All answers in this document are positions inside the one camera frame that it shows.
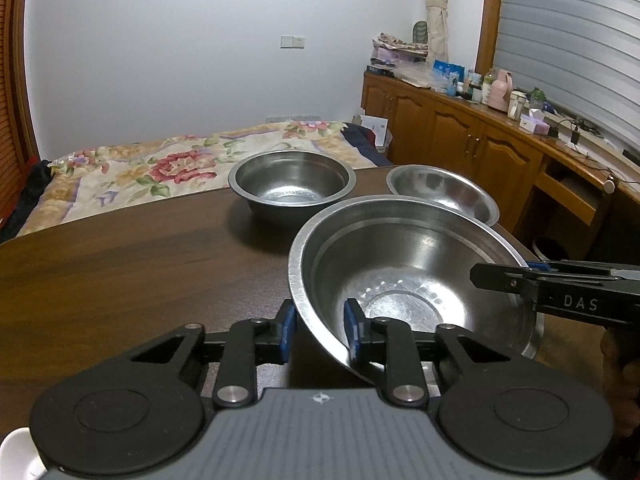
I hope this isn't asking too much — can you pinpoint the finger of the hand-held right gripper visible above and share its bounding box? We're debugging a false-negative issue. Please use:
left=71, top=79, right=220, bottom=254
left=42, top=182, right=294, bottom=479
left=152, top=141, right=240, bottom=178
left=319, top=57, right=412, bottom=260
left=470, top=262, right=622, bottom=312
left=526, top=259, right=617, bottom=274

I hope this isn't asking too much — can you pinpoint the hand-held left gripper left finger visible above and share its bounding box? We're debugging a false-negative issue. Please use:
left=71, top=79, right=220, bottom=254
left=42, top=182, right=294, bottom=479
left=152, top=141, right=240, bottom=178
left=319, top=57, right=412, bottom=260
left=129, top=299, right=300, bottom=409

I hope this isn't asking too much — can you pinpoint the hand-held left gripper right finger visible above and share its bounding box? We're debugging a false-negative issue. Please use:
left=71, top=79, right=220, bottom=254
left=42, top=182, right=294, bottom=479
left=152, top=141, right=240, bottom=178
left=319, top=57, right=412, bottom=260
left=343, top=298, right=512, bottom=409

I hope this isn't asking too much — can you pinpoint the large steel bowl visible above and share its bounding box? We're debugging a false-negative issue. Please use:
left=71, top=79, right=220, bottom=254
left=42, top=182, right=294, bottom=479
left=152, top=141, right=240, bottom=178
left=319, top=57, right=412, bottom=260
left=287, top=195, right=546, bottom=384

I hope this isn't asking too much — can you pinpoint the shallow steel bowl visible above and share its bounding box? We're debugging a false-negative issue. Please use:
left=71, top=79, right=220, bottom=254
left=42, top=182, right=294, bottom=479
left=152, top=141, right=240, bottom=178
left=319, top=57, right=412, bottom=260
left=386, top=164, right=501, bottom=227

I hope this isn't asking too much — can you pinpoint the deep steel bowl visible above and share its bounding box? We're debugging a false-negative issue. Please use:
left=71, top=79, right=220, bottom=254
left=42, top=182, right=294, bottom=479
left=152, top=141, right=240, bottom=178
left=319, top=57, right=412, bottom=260
left=227, top=150, right=357, bottom=225

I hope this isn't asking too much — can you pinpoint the white floral rectangular plate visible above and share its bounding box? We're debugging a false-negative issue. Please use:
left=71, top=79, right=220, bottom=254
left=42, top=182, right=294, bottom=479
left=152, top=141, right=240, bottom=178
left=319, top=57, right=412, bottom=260
left=0, top=427, right=49, bottom=480

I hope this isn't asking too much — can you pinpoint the person's right hand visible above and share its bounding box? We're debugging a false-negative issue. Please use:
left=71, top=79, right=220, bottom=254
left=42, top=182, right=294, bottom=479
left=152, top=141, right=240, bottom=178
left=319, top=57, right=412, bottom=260
left=601, top=329, right=640, bottom=439

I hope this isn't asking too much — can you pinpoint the dark waste bin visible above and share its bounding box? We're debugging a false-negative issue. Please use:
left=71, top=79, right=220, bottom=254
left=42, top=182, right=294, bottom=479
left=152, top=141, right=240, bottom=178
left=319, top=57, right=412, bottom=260
left=531, top=236, right=564, bottom=262

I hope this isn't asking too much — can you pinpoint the white power strip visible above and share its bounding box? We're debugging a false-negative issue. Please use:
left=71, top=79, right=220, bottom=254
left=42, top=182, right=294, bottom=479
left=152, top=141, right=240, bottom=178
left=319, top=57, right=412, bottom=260
left=560, top=135, right=640, bottom=162

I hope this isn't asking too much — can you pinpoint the purple tissue box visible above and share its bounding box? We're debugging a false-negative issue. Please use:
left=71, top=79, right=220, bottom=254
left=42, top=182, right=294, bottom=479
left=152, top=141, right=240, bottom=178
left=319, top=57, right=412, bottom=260
left=520, top=110, right=549, bottom=134

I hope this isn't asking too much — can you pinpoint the wooden sideboard cabinet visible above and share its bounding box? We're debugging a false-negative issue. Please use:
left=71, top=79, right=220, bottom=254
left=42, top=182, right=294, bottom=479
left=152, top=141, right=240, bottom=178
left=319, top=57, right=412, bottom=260
left=360, top=70, right=640, bottom=261

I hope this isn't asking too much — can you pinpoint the white jar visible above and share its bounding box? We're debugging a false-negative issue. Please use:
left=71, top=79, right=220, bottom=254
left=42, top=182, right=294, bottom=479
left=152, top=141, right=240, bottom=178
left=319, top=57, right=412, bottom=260
left=507, top=91, right=529, bottom=120

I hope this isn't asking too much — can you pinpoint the pink thermos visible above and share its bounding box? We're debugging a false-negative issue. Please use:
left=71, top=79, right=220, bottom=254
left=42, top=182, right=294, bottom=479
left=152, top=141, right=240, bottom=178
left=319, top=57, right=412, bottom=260
left=490, top=71, right=516, bottom=110

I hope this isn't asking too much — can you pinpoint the navy blanket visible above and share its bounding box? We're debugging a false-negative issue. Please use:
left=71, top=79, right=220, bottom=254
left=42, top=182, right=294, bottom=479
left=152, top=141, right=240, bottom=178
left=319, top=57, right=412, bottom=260
left=344, top=122, right=394, bottom=167

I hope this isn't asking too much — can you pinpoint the white paper bag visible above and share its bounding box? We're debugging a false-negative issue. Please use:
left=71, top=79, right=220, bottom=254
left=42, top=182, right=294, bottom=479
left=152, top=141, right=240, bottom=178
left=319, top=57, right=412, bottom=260
left=361, top=114, right=390, bottom=149

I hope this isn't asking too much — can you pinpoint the blue box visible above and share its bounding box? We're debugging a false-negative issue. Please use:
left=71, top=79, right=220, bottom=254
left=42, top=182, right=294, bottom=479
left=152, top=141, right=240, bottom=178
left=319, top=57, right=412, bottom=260
left=432, top=60, right=466, bottom=94

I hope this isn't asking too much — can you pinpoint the floral blanket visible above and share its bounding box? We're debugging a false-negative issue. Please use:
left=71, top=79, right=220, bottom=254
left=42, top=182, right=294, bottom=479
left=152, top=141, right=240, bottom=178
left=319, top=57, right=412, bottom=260
left=17, top=120, right=382, bottom=237

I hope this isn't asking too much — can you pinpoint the grey window blind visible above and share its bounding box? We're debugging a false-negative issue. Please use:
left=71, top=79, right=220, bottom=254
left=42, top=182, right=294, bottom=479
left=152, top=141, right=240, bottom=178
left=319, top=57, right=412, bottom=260
left=492, top=0, right=640, bottom=152

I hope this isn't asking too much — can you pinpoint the pile of folded cloths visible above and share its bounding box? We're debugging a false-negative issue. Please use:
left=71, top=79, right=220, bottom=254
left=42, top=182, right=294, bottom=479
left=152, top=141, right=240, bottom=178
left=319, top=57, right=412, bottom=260
left=372, top=32, right=429, bottom=69

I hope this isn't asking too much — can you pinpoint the beige patterned curtain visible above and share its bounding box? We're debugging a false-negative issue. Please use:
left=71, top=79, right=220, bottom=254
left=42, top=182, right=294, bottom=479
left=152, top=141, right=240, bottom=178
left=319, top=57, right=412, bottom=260
left=419, top=0, right=454, bottom=67

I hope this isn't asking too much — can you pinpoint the dark cloth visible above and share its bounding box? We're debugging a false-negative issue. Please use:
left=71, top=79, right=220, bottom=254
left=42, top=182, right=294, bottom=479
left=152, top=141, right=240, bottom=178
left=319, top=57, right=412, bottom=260
left=0, top=157, right=52, bottom=242

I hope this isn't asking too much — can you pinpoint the wooden louvered wardrobe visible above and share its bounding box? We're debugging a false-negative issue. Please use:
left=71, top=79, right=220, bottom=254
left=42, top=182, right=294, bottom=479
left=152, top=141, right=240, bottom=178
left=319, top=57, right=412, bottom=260
left=0, top=0, right=42, bottom=233

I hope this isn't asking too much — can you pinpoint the wooden window frame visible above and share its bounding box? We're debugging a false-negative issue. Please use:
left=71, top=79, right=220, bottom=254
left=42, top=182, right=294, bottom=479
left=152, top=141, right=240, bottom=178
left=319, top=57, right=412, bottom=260
left=475, top=0, right=506, bottom=77

